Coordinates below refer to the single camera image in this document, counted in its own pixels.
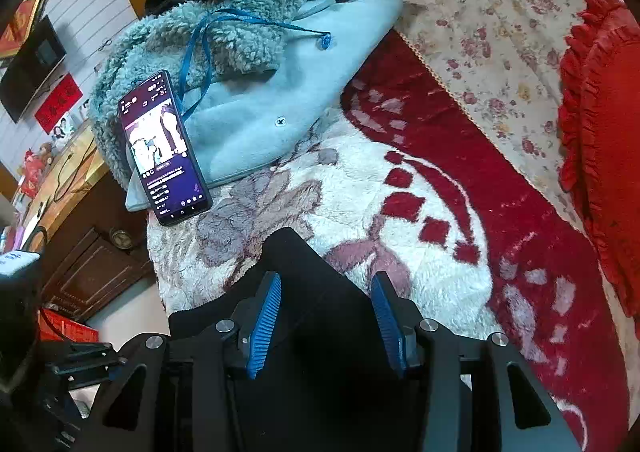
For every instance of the smartphone with lit screen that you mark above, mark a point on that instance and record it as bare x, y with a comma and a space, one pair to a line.
165, 147

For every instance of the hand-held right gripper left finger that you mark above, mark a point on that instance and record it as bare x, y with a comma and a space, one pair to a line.
264, 327

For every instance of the wooden cabinet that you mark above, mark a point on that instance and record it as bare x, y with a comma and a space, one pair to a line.
85, 242

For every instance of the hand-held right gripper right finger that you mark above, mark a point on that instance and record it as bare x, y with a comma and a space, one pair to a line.
387, 327

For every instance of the framed red wall picture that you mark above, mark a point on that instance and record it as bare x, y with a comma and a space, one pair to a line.
22, 20

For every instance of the black flat television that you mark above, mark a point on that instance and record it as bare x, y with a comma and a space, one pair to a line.
32, 67

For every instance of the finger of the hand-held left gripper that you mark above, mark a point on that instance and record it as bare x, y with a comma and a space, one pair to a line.
85, 359

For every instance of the red ruffled heart pillow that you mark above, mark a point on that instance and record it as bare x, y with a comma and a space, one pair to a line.
610, 172

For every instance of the light blue fleece coat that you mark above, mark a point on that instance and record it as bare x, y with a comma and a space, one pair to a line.
260, 97

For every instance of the red and white plush blanket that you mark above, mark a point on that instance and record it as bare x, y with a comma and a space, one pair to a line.
450, 232

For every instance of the red wall banner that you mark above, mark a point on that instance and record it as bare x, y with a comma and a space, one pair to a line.
57, 105

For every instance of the black pants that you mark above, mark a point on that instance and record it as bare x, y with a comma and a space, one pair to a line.
315, 382

